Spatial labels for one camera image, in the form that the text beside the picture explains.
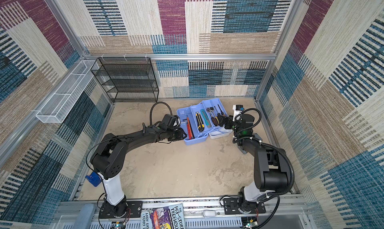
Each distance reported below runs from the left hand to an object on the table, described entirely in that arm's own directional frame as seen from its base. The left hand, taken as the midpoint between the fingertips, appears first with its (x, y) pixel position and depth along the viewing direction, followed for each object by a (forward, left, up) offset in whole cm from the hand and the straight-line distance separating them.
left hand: (186, 134), depth 93 cm
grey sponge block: (-10, -34, -4) cm, 36 cm away
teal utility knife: (+8, -13, +2) cm, 15 cm away
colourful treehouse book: (-41, +7, -5) cm, 42 cm away
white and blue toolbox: (+1, -17, -1) cm, 17 cm away
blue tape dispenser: (-24, +48, -3) cm, 54 cm away
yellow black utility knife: (+7, -9, +1) cm, 11 cm away
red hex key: (+7, -1, -6) cm, 10 cm away
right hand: (+7, -22, +8) cm, 24 cm away
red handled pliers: (+7, -16, +5) cm, 19 cm away
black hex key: (+5, -4, -6) cm, 8 cm away
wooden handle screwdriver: (+13, -23, +5) cm, 26 cm away
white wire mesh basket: (-2, +59, +27) cm, 65 cm away
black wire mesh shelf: (+41, +43, +10) cm, 61 cm away
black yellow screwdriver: (+11, -20, +5) cm, 24 cm away
